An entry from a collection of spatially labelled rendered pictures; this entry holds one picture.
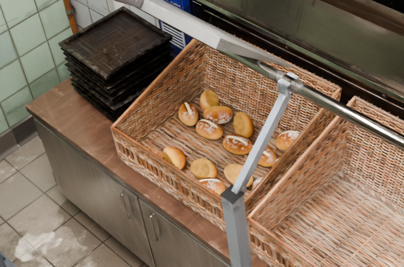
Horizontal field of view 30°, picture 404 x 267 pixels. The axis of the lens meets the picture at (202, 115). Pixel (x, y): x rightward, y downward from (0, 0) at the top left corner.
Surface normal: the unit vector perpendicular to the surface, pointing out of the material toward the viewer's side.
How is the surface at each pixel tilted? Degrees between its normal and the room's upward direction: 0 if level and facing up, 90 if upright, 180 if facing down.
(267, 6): 70
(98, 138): 0
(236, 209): 90
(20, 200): 0
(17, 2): 90
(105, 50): 0
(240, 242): 90
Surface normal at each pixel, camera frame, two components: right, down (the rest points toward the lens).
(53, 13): 0.70, 0.43
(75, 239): -0.11, -0.73
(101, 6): -0.71, 0.54
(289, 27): -0.70, 0.26
